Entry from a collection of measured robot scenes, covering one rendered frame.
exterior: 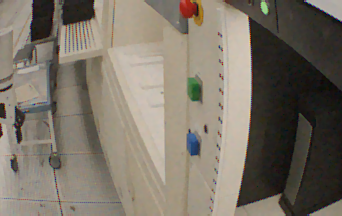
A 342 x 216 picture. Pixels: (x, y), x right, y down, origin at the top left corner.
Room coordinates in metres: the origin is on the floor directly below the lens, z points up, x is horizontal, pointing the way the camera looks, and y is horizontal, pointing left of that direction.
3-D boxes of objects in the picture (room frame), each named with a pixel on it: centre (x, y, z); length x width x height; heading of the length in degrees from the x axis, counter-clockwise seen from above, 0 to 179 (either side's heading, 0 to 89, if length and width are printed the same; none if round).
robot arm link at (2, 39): (0.97, 0.46, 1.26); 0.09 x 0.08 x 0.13; 79
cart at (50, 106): (2.80, 1.01, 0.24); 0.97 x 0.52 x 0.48; 16
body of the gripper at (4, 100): (0.97, 0.45, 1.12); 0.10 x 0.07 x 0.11; 79
